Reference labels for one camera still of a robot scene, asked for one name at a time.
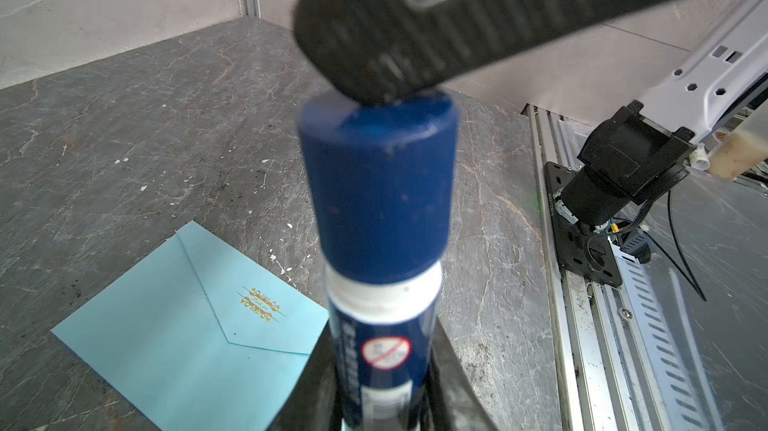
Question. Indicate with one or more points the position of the glue stick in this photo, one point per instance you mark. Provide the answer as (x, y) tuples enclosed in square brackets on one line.
[(382, 337)]

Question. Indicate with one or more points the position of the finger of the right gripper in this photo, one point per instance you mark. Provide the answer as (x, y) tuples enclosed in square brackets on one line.
[(377, 52)]

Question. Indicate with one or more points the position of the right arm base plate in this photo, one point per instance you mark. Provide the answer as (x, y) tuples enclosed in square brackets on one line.
[(593, 260)]

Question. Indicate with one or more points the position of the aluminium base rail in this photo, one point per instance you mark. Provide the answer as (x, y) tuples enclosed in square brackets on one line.
[(682, 343)]

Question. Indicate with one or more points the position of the dark blue glue cap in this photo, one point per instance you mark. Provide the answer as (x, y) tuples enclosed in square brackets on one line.
[(381, 182)]

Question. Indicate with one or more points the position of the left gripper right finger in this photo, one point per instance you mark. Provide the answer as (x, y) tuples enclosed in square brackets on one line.
[(450, 402)]

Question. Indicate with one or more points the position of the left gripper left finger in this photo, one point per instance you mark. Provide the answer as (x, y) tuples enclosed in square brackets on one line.
[(312, 403)]

